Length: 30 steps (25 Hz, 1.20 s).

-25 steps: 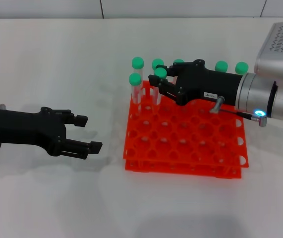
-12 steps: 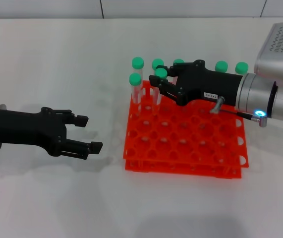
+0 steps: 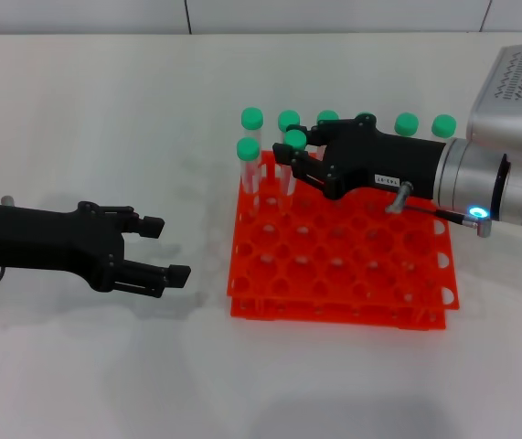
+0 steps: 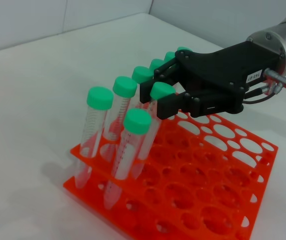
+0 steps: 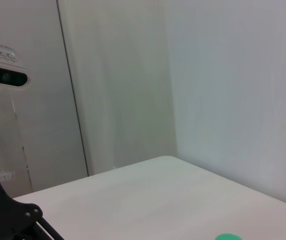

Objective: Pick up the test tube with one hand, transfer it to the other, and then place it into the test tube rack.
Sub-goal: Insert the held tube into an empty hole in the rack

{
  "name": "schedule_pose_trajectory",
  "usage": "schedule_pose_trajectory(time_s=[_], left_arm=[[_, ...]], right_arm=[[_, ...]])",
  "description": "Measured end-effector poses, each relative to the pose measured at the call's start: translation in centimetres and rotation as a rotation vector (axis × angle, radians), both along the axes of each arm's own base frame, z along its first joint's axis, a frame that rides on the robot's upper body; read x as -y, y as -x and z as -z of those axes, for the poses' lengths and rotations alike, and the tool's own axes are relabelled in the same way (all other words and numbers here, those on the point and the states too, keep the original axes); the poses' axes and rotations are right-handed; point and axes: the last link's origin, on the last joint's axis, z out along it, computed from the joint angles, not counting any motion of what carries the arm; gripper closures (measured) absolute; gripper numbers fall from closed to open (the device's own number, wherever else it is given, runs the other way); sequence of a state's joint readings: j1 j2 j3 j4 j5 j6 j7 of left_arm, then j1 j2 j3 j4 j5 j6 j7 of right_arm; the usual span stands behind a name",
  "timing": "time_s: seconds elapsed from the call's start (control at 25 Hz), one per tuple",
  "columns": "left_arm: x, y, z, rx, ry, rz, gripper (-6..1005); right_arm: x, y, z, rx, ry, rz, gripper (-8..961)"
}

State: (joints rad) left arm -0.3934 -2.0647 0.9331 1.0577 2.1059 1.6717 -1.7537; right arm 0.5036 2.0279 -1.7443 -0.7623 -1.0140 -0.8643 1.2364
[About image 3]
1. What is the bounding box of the right wrist camera housing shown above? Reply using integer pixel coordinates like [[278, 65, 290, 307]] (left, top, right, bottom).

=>
[[465, 43, 522, 166]]

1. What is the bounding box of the orange test tube rack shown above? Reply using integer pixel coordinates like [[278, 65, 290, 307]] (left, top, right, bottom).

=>
[[226, 150, 462, 331]]

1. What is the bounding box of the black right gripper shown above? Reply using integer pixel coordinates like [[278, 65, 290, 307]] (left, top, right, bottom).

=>
[[272, 115, 447, 201]]

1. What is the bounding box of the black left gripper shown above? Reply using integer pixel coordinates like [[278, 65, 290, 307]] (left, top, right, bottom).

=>
[[0, 200, 193, 299]]

